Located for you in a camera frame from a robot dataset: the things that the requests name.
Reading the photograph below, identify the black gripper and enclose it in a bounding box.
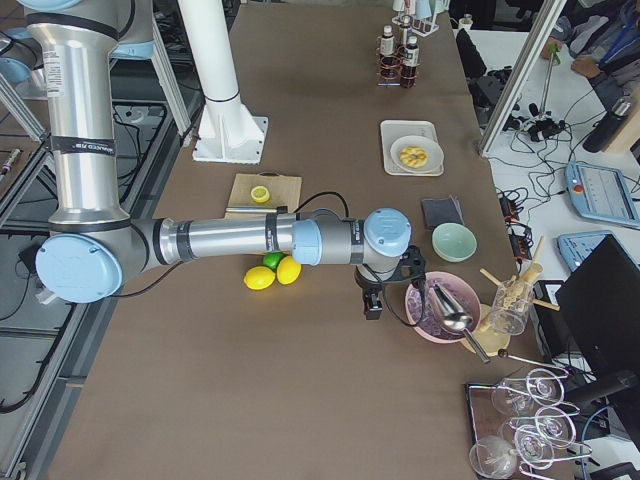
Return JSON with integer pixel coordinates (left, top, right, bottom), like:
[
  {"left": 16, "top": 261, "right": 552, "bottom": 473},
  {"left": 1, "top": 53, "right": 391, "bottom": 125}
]
[{"left": 362, "top": 245, "right": 426, "bottom": 320}]

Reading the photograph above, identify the tea bottle white cap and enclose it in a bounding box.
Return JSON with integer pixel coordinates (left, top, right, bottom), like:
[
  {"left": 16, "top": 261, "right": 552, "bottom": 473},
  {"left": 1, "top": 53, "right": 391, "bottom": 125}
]
[{"left": 379, "top": 25, "right": 395, "bottom": 78}]

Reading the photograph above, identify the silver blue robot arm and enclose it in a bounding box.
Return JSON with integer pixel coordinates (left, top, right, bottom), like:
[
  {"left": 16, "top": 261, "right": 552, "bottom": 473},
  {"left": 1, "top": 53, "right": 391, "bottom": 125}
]
[{"left": 24, "top": 1, "right": 426, "bottom": 319}]

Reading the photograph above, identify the white serving tray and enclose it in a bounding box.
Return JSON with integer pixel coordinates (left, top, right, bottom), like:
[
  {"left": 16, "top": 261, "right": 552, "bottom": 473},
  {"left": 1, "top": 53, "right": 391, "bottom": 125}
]
[{"left": 380, "top": 120, "right": 444, "bottom": 177}]

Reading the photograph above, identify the wine glass rack tray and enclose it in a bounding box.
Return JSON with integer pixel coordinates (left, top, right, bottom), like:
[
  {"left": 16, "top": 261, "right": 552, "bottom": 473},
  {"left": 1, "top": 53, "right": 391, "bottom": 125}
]
[{"left": 465, "top": 365, "right": 592, "bottom": 479}]

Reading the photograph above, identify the tea bottle in rack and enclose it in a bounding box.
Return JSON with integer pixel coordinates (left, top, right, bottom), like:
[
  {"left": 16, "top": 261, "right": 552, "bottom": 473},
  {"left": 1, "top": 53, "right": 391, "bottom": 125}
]
[
  {"left": 398, "top": 15, "right": 412, "bottom": 52},
  {"left": 400, "top": 36, "right": 419, "bottom": 88}
]

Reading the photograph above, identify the pink bowl with ice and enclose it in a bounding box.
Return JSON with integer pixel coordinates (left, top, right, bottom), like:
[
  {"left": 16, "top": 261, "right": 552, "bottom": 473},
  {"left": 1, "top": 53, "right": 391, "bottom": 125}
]
[{"left": 405, "top": 271, "right": 481, "bottom": 344}]

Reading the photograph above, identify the metal ice scoop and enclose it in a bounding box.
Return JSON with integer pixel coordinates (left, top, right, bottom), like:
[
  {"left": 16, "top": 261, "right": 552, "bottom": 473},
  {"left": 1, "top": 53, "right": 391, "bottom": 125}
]
[{"left": 432, "top": 283, "right": 490, "bottom": 364}]

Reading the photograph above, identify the yellow lemon near board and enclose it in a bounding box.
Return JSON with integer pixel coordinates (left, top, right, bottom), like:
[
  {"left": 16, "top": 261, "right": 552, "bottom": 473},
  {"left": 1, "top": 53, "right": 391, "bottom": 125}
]
[{"left": 276, "top": 256, "right": 302, "bottom": 285}]

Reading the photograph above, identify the mint green bowl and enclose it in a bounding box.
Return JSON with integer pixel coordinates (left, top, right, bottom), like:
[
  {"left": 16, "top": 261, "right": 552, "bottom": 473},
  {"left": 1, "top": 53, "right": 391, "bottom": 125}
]
[{"left": 432, "top": 223, "right": 477, "bottom": 263}]

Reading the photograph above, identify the grey folded cloth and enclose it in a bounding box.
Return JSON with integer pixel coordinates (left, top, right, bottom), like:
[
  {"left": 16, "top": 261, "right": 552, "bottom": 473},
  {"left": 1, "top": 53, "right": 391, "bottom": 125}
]
[{"left": 421, "top": 195, "right": 465, "bottom": 229}]

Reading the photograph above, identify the green lime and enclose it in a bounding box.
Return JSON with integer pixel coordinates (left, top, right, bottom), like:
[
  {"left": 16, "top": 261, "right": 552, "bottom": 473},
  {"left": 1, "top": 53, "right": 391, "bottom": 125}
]
[{"left": 262, "top": 252, "right": 286, "bottom": 271}]

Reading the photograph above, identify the yellow lemon outer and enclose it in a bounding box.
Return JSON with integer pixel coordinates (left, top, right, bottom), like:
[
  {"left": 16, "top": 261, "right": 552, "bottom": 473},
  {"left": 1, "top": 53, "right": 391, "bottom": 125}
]
[{"left": 243, "top": 265, "right": 276, "bottom": 291}]

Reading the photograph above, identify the clear glass mug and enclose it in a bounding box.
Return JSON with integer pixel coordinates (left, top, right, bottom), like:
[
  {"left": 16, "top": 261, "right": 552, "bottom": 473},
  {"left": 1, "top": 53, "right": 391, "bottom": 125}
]
[{"left": 488, "top": 279, "right": 533, "bottom": 335}]

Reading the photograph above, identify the wooden cutting board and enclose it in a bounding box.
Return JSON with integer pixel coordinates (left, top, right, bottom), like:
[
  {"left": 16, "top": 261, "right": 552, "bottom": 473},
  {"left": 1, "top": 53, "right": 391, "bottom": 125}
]
[{"left": 225, "top": 174, "right": 302, "bottom": 218}]

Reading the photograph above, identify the white round plate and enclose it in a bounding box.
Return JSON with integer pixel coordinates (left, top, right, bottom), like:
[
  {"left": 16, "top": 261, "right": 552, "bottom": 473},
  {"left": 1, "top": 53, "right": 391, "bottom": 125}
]
[{"left": 390, "top": 135, "right": 444, "bottom": 174}]

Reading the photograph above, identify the half cut lemon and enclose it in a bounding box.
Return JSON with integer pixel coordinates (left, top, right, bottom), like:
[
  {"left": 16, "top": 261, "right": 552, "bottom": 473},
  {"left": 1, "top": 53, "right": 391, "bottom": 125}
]
[{"left": 250, "top": 185, "right": 271, "bottom": 204}]

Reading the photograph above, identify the steel muddler rod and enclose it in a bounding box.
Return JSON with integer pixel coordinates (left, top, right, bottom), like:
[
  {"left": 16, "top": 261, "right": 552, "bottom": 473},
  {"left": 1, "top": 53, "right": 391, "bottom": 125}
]
[{"left": 225, "top": 206, "right": 288, "bottom": 215}]

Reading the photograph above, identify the blue teach pendant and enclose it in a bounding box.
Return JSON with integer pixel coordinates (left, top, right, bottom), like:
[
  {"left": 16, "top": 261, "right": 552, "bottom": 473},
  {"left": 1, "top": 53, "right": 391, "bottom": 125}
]
[
  {"left": 556, "top": 230, "right": 630, "bottom": 273},
  {"left": 565, "top": 161, "right": 639, "bottom": 229}
]

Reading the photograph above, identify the black computer monitor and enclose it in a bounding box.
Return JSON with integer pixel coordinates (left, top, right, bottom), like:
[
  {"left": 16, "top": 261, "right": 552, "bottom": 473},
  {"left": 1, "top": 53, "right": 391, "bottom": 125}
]
[{"left": 557, "top": 236, "right": 639, "bottom": 375}]

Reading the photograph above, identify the black thermos bottle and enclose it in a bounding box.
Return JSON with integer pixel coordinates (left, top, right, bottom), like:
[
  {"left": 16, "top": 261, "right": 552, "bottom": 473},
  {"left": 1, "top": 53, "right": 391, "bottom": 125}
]
[{"left": 583, "top": 96, "right": 635, "bottom": 153}]

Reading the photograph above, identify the long metal rod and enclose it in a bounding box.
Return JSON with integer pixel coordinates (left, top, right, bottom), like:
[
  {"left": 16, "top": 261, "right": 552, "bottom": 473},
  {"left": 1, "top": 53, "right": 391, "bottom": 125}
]
[{"left": 537, "top": 44, "right": 561, "bottom": 120}]

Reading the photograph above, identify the person at desk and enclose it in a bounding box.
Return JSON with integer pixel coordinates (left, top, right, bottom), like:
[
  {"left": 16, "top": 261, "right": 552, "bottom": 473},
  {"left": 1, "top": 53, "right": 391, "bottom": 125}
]
[{"left": 541, "top": 1, "right": 639, "bottom": 109}]

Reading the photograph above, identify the glazed ring donut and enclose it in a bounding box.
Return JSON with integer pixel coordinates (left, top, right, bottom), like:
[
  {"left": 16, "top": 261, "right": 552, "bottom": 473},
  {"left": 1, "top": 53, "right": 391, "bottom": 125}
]
[{"left": 399, "top": 145, "right": 429, "bottom": 169}]

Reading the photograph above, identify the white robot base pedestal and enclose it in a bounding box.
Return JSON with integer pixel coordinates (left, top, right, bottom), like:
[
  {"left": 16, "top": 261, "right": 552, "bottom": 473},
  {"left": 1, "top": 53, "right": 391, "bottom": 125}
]
[{"left": 179, "top": 0, "right": 268, "bottom": 165}]

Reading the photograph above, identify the copper wire bottle rack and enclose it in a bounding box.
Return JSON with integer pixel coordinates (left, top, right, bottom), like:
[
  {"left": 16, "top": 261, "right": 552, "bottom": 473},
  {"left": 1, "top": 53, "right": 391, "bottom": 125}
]
[{"left": 377, "top": 48, "right": 403, "bottom": 88}]

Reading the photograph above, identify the white wire cup rack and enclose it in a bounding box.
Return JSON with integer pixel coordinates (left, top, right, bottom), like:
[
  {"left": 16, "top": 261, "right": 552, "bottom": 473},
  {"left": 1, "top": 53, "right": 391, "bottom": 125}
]
[{"left": 392, "top": 0, "right": 442, "bottom": 37}]

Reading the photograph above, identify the aluminium frame post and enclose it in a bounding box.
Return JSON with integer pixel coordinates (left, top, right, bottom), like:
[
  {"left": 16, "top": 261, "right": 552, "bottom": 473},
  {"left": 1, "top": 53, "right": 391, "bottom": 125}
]
[{"left": 478, "top": 0, "right": 566, "bottom": 158}]

